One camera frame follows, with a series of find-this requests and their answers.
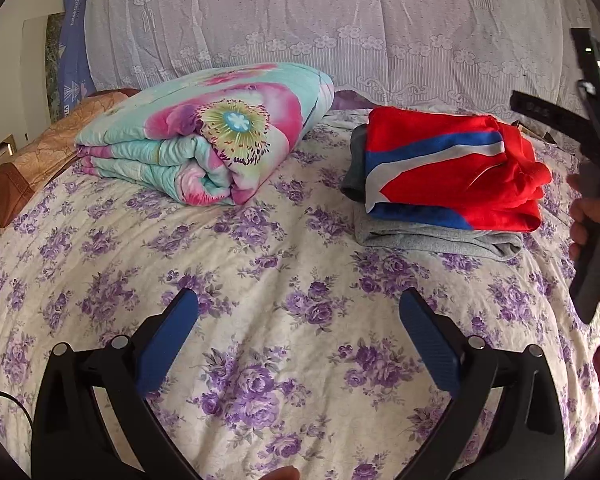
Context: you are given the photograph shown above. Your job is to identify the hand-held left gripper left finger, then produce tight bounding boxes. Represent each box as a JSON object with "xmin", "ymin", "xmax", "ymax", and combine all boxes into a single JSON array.
[{"xmin": 30, "ymin": 287, "xmax": 201, "ymax": 480}]

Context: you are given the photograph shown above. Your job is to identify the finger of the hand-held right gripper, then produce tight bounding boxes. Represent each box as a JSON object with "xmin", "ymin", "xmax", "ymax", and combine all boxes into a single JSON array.
[{"xmin": 511, "ymin": 90, "xmax": 588, "ymax": 133}]

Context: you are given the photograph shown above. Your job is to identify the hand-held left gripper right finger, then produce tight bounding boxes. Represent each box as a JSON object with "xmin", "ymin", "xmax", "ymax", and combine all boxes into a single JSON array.
[{"xmin": 399, "ymin": 287, "xmax": 567, "ymax": 480}]

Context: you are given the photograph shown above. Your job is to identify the red pants with striped side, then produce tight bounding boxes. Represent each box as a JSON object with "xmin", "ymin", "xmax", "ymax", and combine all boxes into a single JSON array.
[{"xmin": 364, "ymin": 107, "xmax": 552, "ymax": 233}]

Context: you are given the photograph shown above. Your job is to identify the person's left hand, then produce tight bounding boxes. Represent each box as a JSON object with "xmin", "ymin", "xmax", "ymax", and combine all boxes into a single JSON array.
[{"xmin": 259, "ymin": 466, "xmax": 302, "ymax": 480}]

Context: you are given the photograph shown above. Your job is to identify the grey folded garment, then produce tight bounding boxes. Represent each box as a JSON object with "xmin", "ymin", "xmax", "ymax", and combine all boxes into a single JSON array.
[{"xmin": 352, "ymin": 205, "xmax": 524, "ymax": 261}]

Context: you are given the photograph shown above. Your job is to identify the purple floral bedspread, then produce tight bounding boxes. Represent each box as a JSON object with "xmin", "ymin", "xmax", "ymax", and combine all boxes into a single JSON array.
[{"xmin": 0, "ymin": 105, "xmax": 600, "ymax": 480}]

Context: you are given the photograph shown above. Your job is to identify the purple cloth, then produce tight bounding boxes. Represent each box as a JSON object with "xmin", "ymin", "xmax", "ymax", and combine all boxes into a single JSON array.
[{"xmin": 332, "ymin": 89, "xmax": 377, "ymax": 112}]

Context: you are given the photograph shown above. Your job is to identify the dark teal folded garment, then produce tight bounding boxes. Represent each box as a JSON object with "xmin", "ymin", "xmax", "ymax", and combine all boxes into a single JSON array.
[{"xmin": 340, "ymin": 124, "xmax": 376, "ymax": 203}]

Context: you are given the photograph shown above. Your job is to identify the folded floral quilt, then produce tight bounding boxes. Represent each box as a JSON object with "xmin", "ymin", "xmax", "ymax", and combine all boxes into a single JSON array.
[{"xmin": 75, "ymin": 62, "xmax": 336, "ymax": 207}]

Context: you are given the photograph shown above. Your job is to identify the brown pillow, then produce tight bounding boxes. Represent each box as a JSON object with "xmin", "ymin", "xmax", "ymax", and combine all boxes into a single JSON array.
[{"xmin": 0, "ymin": 89, "xmax": 141, "ymax": 228}]

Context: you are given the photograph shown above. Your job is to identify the white lace cover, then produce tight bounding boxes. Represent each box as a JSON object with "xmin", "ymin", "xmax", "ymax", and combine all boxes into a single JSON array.
[{"xmin": 82, "ymin": 0, "xmax": 596, "ymax": 133}]

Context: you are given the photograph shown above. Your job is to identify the green patterned cloth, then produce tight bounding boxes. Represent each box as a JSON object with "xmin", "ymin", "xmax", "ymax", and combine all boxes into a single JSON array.
[{"xmin": 45, "ymin": 10, "xmax": 67, "ymax": 117}]

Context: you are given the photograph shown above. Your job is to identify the blue patterned cloth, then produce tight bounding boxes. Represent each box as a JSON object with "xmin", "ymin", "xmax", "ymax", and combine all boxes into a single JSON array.
[{"xmin": 60, "ymin": 0, "xmax": 98, "ymax": 116}]

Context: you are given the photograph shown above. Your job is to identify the black cable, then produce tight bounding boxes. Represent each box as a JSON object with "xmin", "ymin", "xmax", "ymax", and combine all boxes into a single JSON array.
[{"xmin": 0, "ymin": 389, "xmax": 35, "ymax": 433}]

